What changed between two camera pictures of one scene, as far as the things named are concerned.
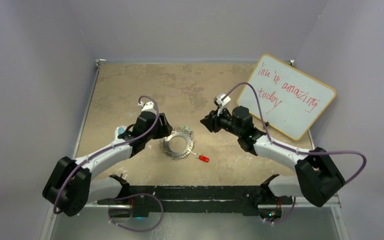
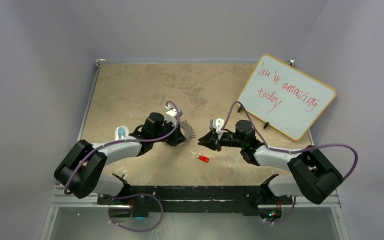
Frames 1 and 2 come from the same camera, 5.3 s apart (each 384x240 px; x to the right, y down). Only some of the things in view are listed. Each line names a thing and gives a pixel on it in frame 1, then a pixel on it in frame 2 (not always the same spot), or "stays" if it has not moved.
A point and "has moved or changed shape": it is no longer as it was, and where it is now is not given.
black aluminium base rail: [229, 200] stays
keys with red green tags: [200, 157] stays
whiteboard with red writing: [291, 101] stays
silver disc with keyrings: [181, 132] has moved or changed shape
